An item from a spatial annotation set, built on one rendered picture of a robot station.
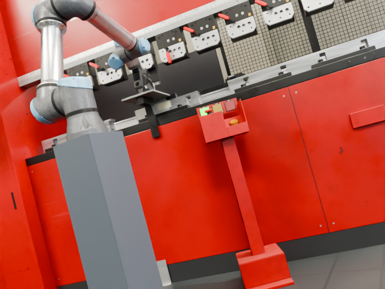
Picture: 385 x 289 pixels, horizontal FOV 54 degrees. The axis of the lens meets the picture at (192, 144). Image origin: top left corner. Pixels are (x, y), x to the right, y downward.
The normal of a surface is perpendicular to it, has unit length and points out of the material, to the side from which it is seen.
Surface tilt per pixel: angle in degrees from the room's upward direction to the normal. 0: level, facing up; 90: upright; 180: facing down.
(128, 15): 90
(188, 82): 90
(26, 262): 90
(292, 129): 90
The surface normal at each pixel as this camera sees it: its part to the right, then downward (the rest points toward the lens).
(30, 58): -0.27, 0.03
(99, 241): -0.48, 0.08
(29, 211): 0.93, -0.26
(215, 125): -0.04, -0.04
